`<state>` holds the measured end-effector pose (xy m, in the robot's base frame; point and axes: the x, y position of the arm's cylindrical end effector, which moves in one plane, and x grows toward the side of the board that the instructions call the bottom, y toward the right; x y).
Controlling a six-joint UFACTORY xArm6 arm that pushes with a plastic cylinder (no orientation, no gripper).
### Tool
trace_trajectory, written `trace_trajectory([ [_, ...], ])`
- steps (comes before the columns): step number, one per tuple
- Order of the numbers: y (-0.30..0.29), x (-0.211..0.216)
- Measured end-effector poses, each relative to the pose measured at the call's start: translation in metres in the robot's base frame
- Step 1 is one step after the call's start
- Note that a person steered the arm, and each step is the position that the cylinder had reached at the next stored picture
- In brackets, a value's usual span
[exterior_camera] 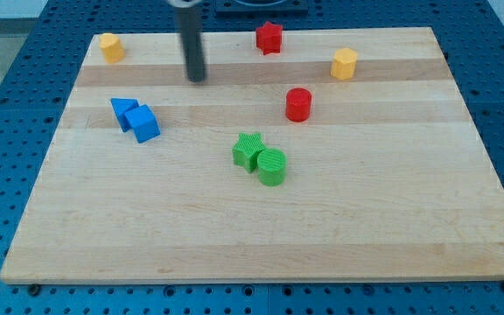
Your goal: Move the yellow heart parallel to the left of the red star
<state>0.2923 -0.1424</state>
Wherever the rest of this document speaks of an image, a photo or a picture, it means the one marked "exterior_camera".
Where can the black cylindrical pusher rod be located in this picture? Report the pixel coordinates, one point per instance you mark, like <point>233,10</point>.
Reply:
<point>190,30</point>

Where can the red star block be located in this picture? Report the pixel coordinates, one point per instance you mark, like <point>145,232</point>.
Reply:
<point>268,38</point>

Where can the yellow heart block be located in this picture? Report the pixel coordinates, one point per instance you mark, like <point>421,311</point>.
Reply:
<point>111,48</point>

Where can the green star block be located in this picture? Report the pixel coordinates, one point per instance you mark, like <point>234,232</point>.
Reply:
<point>246,150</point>

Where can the blue triangle block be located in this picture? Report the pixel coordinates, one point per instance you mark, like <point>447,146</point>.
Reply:
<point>120,107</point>

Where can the blue cube block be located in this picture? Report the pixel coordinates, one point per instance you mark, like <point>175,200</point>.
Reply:
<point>143,123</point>

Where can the red cylinder block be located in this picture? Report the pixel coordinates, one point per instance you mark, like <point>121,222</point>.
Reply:
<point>298,104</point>

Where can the yellow hexagon block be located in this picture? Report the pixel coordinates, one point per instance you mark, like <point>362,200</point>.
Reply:
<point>344,63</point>

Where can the green cylinder block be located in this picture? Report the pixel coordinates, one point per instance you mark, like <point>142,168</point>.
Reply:
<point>271,164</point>

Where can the wooden board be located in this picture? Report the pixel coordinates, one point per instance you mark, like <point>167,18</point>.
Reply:
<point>386,181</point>

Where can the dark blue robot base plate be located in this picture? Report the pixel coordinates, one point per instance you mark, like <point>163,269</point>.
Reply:
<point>259,8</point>

